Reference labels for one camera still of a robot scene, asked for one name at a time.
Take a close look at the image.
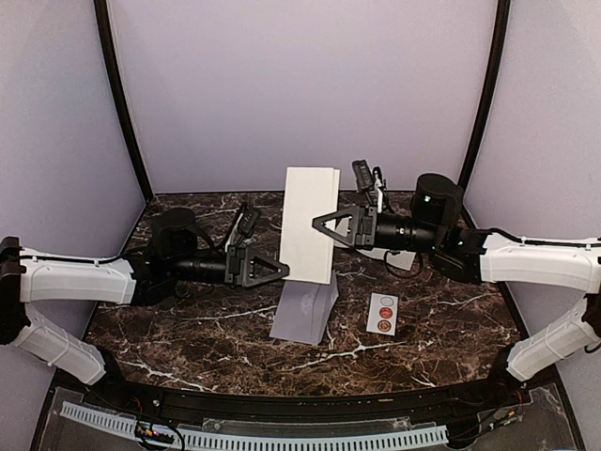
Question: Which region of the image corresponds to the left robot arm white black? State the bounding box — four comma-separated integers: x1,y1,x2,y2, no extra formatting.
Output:
1,206,289,410

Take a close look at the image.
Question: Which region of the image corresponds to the black left frame post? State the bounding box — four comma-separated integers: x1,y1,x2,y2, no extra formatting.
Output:
93,0,154,203

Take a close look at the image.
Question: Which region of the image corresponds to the brown round seal sticker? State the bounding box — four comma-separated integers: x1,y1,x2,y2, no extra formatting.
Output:
378,319,393,333

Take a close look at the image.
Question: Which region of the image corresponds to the white folded paper sheet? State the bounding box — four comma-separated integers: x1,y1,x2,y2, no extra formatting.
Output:
358,248,416,271

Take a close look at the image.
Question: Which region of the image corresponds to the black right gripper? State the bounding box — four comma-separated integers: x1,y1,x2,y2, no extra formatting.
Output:
313,203,443,254

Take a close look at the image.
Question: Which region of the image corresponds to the red round seal sticker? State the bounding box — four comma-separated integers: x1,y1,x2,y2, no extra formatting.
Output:
378,307,393,319

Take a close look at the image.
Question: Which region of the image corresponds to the black front rail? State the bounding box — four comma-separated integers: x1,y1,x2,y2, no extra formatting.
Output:
86,377,518,424

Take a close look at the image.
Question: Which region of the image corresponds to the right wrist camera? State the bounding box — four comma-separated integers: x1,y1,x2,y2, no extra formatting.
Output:
351,160,390,212

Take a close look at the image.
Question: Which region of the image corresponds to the black right frame post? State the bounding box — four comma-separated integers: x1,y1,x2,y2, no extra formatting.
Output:
458,0,511,191

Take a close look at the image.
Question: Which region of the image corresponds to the white slotted cable duct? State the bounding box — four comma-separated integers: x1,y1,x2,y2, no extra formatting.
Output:
59,401,449,451

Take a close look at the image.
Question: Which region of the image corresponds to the beige lined letter paper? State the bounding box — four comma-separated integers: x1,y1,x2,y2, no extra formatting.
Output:
279,167,340,285

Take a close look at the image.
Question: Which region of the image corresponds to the wax seal sticker sheet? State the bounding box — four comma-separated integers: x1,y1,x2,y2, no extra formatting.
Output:
366,293,398,336

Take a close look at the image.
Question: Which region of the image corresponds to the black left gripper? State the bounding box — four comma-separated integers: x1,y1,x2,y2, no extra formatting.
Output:
168,244,290,291

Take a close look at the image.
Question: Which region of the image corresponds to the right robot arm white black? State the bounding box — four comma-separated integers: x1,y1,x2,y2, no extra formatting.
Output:
312,173,600,408

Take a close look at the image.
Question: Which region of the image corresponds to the black frame post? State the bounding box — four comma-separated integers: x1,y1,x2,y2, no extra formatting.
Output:
458,0,511,191
93,0,154,203

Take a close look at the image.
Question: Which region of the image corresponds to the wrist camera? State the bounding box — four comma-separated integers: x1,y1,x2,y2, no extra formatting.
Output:
224,202,260,249
351,160,390,212

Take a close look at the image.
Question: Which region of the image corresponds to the grey envelope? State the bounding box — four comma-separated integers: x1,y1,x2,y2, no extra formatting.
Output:
270,272,339,346

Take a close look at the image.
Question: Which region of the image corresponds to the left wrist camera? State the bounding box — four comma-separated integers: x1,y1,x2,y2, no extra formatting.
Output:
224,202,260,249

